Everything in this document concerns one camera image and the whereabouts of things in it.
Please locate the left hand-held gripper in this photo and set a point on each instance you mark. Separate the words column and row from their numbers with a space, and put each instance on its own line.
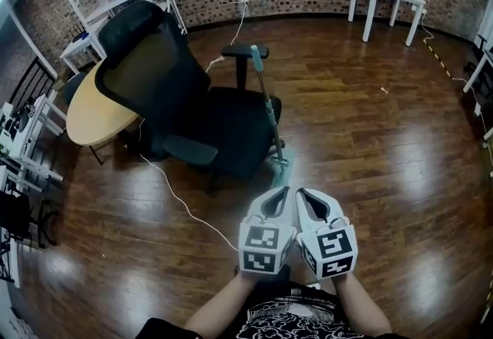
column 265, row 249

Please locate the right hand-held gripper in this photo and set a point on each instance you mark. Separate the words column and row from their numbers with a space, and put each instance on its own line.
column 331, row 249

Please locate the person's left forearm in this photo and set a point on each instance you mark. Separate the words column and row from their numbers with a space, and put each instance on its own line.
column 219, row 303

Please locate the person's right forearm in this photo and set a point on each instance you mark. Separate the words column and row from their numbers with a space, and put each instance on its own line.
column 362, row 303

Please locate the black printed shirt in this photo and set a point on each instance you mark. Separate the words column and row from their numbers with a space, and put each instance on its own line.
column 292, row 314

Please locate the black mesh office chair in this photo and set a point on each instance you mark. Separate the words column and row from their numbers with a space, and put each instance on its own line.
column 173, row 98

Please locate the yellow-black striped floor strip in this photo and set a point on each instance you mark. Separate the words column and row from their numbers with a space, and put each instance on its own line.
column 439, row 58

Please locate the round wooden table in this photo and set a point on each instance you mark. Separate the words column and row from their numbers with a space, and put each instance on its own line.
column 92, row 110

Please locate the black metal stand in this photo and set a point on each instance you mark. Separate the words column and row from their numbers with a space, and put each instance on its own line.
column 23, row 218

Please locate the black router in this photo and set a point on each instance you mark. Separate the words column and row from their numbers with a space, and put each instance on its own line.
column 80, row 36

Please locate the black folding chair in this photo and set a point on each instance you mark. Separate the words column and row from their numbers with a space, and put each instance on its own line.
column 34, row 79

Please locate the white furniture frame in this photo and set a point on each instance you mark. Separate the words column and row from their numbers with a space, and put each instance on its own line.
column 479, row 60

